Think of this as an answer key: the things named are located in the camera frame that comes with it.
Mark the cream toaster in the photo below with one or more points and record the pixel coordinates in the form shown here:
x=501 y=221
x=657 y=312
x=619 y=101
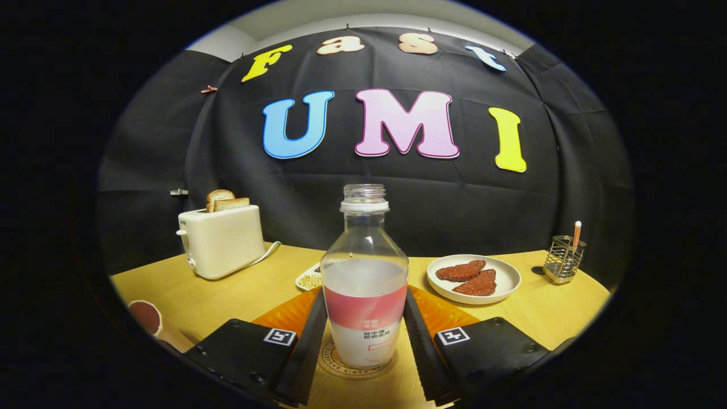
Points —
x=224 y=244

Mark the wooden table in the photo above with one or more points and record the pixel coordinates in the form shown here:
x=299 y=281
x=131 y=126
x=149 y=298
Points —
x=227 y=301

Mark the toast slice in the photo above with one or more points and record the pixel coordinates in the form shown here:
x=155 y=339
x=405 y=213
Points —
x=233 y=204
x=218 y=196

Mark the reddish brown meat patty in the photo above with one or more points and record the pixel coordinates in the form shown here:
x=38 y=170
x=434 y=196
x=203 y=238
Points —
x=461 y=271
x=477 y=284

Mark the orange and white stick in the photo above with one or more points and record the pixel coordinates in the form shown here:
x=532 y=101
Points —
x=577 y=233

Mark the clear juice bottle red label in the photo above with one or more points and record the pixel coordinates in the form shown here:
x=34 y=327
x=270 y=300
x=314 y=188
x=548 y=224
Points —
x=364 y=312

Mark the pink clip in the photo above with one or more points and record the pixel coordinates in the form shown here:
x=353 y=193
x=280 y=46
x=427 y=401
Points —
x=209 y=89

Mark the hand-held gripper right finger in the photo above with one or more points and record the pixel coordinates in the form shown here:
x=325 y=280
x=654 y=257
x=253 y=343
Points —
x=423 y=363

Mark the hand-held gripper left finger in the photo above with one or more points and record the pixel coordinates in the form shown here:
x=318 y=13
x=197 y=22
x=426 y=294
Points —
x=306 y=363

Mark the round wooden coaster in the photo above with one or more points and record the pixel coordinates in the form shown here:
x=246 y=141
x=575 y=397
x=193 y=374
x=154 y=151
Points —
x=326 y=358

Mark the white round plate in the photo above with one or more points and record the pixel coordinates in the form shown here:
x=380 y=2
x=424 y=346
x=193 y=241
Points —
x=505 y=278

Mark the white divided dish of beans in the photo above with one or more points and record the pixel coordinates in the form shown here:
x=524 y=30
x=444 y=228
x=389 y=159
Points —
x=309 y=279

